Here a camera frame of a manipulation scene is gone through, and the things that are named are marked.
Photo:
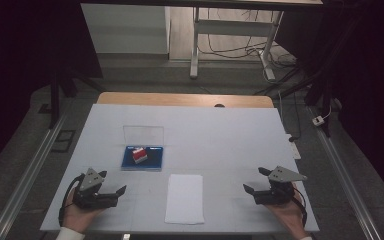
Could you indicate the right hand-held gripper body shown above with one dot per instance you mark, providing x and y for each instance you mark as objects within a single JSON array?
[{"x": 276, "y": 195}]

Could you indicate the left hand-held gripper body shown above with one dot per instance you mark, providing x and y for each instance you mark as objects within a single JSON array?
[{"x": 91, "y": 200}]

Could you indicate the red and white stamp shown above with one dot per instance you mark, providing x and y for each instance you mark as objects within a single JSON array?
[{"x": 139, "y": 155}]

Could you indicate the blue ink pad case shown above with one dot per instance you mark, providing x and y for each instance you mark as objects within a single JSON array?
[{"x": 153, "y": 161}]

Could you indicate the white paper sheet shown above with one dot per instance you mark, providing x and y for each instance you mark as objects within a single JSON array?
[{"x": 185, "y": 200}]

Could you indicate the person's left hand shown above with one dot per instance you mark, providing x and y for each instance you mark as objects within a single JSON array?
[{"x": 76, "y": 216}]

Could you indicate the person's right hand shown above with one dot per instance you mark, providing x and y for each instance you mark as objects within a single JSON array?
[{"x": 290, "y": 215}]

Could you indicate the white power strip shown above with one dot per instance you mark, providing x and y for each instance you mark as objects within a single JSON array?
[{"x": 295, "y": 151}]

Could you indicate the person's left white sleeve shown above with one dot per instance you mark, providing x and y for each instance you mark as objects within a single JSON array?
[{"x": 69, "y": 234}]

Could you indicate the person's white sleeve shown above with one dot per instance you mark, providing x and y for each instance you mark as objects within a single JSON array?
[
  {"x": 69, "y": 234},
  {"x": 306, "y": 238}
]

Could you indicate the person's right white sleeve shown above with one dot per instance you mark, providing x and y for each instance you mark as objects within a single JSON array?
[{"x": 306, "y": 238}]

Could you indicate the large white board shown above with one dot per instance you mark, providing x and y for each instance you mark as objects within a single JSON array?
[{"x": 213, "y": 140}]

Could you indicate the small white adapter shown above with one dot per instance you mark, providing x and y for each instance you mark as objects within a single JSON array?
[{"x": 318, "y": 120}]

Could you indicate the dark table grommet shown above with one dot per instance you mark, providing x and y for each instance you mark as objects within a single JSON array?
[{"x": 219, "y": 105}]

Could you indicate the black stand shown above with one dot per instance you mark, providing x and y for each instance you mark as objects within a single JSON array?
[
  {"x": 325, "y": 100},
  {"x": 54, "y": 100}
]

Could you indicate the white cabinet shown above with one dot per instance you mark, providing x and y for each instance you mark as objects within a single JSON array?
[{"x": 123, "y": 30}]

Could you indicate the black floor socket frame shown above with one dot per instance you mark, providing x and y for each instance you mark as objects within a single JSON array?
[{"x": 56, "y": 146}]

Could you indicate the aluminium floor rail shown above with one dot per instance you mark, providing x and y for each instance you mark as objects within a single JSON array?
[
  {"x": 30, "y": 173},
  {"x": 346, "y": 186}
]

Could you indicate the white desk frame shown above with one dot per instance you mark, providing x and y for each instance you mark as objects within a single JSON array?
[{"x": 233, "y": 27}]

